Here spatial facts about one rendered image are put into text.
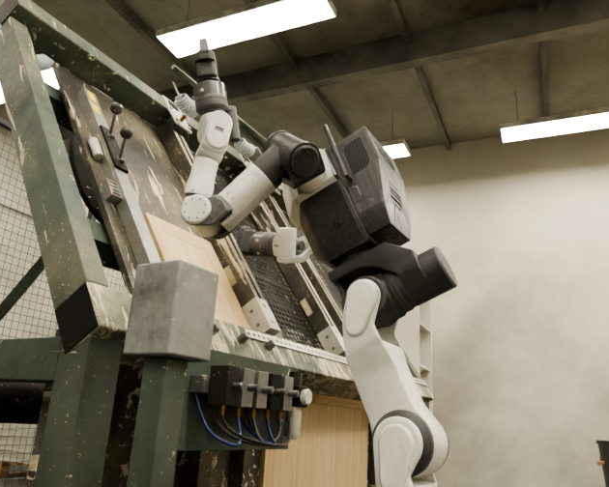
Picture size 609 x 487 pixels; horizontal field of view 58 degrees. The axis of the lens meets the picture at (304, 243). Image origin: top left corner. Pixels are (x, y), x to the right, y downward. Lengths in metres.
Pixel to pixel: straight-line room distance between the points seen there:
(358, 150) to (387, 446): 0.75
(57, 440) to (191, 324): 0.35
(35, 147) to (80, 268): 0.45
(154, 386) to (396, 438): 0.53
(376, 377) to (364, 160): 0.56
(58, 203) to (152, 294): 0.43
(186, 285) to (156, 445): 0.29
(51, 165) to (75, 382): 0.57
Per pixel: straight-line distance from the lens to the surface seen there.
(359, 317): 1.35
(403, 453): 1.27
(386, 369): 1.34
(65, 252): 1.34
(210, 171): 1.46
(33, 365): 1.33
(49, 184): 1.48
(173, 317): 1.04
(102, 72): 2.25
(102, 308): 1.22
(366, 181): 1.44
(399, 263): 1.37
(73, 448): 1.20
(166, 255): 1.64
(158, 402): 1.08
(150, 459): 1.08
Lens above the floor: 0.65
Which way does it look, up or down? 18 degrees up
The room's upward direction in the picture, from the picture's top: 3 degrees clockwise
